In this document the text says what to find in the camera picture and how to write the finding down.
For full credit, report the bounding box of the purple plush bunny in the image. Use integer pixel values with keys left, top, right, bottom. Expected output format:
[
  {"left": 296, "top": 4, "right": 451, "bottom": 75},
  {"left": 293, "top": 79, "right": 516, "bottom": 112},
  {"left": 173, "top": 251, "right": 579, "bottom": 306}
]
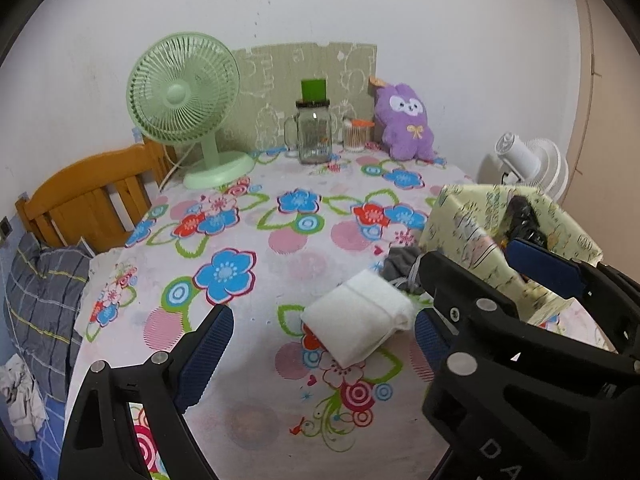
[{"left": 369, "top": 76, "right": 437, "bottom": 161}]

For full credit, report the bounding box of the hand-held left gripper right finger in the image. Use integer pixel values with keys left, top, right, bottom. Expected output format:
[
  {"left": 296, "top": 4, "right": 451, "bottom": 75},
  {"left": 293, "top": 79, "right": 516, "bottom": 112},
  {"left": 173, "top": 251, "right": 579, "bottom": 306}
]
[{"left": 414, "top": 308, "right": 453, "bottom": 376}]

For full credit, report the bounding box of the cream cloth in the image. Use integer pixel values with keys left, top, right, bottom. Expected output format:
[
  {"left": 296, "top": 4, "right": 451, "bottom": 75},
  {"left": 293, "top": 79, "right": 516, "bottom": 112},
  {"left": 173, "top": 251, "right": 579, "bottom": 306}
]
[{"left": 75, "top": 247, "right": 136, "bottom": 346}]

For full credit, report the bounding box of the white fan cable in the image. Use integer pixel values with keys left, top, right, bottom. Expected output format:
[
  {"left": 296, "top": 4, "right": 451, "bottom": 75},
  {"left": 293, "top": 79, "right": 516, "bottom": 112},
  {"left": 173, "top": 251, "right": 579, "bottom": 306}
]
[{"left": 159, "top": 142, "right": 198, "bottom": 193}]

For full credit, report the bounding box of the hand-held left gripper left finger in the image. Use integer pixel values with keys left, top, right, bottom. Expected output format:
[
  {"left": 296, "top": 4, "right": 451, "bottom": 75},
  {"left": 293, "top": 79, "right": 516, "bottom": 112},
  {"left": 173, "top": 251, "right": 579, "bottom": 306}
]
[{"left": 57, "top": 304, "right": 235, "bottom": 480}]

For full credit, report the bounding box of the green patterned wall board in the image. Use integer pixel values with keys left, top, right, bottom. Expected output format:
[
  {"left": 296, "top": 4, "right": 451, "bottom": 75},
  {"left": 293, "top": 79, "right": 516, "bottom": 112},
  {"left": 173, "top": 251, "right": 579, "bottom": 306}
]
[{"left": 231, "top": 41, "right": 378, "bottom": 153}]

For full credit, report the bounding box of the wooden headboard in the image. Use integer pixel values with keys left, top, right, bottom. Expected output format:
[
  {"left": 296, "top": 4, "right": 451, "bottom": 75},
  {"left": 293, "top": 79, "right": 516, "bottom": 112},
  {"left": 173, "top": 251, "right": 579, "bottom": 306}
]
[{"left": 15, "top": 140, "right": 176, "bottom": 251}]

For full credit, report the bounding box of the beige door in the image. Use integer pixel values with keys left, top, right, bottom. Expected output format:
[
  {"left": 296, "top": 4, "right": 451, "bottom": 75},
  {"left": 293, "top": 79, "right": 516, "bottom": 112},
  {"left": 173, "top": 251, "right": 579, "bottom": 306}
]
[{"left": 565, "top": 0, "right": 640, "bottom": 271}]

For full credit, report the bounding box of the glass jar with green lid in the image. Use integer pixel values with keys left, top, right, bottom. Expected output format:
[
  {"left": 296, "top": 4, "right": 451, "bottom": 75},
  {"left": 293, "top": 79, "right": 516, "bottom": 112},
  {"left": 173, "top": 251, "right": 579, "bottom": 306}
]
[{"left": 284, "top": 78, "right": 335, "bottom": 165}]

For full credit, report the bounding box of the yellow-green patterned storage box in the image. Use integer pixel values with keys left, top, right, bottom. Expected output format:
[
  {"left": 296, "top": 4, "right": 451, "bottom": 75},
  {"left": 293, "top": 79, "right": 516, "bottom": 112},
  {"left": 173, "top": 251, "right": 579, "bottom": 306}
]
[{"left": 419, "top": 183, "right": 603, "bottom": 326}]

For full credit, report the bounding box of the white grey crumpled cloth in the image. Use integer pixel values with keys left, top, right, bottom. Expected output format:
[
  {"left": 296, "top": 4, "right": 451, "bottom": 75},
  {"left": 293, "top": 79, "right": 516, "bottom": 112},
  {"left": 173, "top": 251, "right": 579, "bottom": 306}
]
[{"left": 0, "top": 355, "right": 48, "bottom": 441}]

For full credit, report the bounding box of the cotton swab container orange lid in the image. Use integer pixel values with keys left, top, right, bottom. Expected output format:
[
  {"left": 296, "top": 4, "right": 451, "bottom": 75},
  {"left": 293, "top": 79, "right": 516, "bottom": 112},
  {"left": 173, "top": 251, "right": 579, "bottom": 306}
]
[{"left": 342, "top": 117, "right": 375, "bottom": 153}]

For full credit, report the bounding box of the green desk fan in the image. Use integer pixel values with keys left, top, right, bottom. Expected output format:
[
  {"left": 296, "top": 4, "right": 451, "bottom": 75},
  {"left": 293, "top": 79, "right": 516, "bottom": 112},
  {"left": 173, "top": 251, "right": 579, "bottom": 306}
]
[{"left": 126, "top": 32, "right": 256, "bottom": 191}]

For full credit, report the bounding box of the white clip fan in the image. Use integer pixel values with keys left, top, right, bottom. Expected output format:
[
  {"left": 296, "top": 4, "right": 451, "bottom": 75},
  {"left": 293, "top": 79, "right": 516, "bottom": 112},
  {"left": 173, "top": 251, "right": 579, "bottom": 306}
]
[{"left": 477, "top": 131, "right": 571, "bottom": 201}]

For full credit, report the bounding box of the grey plaid pillow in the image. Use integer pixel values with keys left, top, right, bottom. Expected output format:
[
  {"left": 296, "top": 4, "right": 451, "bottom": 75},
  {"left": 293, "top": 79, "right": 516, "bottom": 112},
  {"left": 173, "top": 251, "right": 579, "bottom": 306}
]
[{"left": 4, "top": 232, "right": 93, "bottom": 403}]

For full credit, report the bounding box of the blue bed sheet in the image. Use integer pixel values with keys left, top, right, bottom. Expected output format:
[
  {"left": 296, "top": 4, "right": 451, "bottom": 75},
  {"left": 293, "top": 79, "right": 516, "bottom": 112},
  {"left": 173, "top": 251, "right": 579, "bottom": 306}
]
[{"left": 0, "top": 260, "right": 76, "bottom": 466}]

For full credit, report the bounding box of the floral tablecloth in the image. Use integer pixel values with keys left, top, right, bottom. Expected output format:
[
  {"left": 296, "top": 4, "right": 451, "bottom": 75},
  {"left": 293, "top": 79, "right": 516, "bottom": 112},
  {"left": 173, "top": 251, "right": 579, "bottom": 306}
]
[{"left": 65, "top": 142, "right": 616, "bottom": 480}]

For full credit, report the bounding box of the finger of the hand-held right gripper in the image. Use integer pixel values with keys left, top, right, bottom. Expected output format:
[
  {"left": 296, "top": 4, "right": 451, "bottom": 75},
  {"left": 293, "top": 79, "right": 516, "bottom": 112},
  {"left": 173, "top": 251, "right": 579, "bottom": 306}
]
[
  {"left": 505, "top": 238, "right": 640, "bottom": 358},
  {"left": 416, "top": 251, "right": 640, "bottom": 426}
]

